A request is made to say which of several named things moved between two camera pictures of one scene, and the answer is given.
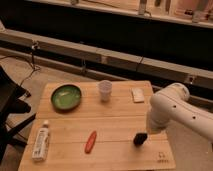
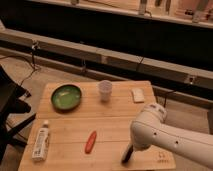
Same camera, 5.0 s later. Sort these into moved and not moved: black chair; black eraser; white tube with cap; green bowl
Moved: black eraser
Not moved: white tube with cap; green bowl; black chair
